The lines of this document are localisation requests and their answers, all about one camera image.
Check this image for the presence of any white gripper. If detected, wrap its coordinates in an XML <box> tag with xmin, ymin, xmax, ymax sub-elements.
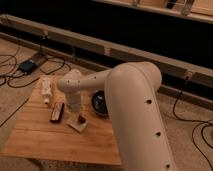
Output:
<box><xmin>65</xmin><ymin>91</ymin><xmax>82</xmax><ymax>112</ymax></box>

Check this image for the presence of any small red pepper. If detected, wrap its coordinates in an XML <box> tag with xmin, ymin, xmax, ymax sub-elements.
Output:
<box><xmin>78</xmin><ymin>115</ymin><xmax>86</xmax><ymax>123</ymax></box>

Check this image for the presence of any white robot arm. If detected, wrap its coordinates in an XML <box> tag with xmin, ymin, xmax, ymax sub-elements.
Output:
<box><xmin>57</xmin><ymin>62</ymin><xmax>178</xmax><ymax>171</ymax></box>

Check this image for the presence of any dark rectangular remote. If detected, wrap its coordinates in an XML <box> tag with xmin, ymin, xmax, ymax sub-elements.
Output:
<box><xmin>50</xmin><ymin>102</ymin><xmax>64</xmax><ymax>123</ymax></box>

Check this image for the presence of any dark round bowl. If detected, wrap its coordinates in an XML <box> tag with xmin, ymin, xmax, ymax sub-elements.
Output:
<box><xmin>91</xmin><ymin>91</ymin><xmax>108</xmax><ymax>117</ymax></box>

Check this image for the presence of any white plastic bottle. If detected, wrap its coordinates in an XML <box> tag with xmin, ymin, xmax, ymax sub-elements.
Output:
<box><xmin>41</xmin><ymin>77</ymin><xmax>52</xmax><ymax>104</ymax></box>

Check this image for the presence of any wooden table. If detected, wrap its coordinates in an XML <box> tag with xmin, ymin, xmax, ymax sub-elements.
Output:
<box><xmin>1</xmin><ymin>82</ymin><xmax>121</xmax><ymax>165</ymax></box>

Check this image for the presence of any black power adapter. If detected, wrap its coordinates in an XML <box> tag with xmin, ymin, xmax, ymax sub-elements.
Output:
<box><xmin>18</xmin><ymin>61</ymin><xmax>36</xmax><ymax>74</ymax></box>

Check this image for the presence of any black cable left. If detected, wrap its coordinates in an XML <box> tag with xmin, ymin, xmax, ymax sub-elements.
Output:
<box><xmin>0</xmin><ymin>44</ymin><xmax>72</xmax><ymax>128</ymax></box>

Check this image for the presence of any black cable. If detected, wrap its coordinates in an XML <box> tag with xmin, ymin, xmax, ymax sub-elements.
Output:
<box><xmin>0</xmin><ymin>44</ymin><xmax>72</xmax><ymax>128</ymax></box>
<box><xmin>172</xmin><ymin>77</ymin><xmax>213</xmax><ymax>163</ymax></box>

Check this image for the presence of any black cable right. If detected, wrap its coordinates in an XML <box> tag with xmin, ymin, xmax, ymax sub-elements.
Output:
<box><xmin>172</xmin><ymin>77</ymin><xmax>213</xmax><ymax>163</ymax></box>

